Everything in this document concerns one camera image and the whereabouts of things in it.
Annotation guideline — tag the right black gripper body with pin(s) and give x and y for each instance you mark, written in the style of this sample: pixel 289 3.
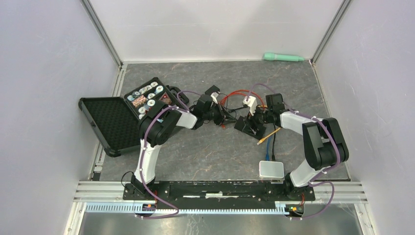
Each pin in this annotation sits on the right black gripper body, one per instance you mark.
pixel 260 117

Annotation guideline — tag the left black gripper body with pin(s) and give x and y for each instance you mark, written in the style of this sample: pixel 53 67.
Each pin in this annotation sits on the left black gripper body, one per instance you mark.
pixel 217 114

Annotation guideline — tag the black network switch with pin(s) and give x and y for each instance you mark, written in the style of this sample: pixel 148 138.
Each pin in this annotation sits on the black network switch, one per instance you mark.
pixel 242 126

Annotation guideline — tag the black power adapter with cord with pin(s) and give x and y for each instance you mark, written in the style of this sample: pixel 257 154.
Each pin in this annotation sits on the black power adapter with cord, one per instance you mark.
pixel 223 99

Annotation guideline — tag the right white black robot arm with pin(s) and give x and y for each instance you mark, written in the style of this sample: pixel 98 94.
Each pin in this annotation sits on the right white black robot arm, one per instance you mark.
pixel 324 145

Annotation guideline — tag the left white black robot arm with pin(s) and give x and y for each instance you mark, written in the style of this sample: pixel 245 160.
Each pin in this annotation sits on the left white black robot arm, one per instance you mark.
pixel 157 126

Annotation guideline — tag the white plastic box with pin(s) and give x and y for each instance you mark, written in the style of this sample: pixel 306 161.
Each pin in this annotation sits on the white plastic box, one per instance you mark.
pixel 271 170

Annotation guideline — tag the black poker chip case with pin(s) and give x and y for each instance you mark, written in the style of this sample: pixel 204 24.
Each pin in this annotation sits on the black poker chip case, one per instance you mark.
pixel 115 120

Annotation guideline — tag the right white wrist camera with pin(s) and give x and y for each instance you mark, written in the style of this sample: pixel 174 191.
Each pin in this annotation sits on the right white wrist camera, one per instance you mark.
pixel 251 103

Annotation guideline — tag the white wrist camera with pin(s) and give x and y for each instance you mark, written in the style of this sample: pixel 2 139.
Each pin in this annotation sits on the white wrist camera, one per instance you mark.
pixel 251 103
pixel 214 96

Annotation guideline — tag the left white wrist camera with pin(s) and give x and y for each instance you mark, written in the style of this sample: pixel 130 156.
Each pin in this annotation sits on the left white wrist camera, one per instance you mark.
pixel 214 96

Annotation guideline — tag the white slotted cable duct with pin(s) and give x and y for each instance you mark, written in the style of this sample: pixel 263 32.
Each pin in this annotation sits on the white slotted cable duct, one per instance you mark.
pixel 140 208

